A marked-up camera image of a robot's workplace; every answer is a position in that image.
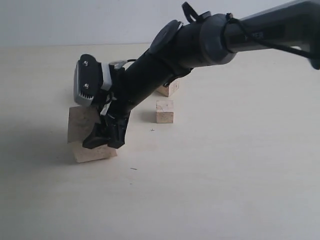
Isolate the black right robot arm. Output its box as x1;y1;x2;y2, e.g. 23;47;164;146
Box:
73;0;320;149

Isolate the smallest wooden cube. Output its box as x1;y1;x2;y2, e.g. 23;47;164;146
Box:
156;100;174;124

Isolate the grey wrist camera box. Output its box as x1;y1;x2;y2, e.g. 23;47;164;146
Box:
73;54;113;107

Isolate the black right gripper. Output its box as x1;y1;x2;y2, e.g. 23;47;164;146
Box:
82;51;192;150

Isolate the third largest wooden cube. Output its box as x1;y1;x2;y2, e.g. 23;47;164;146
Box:
156;79;180;97

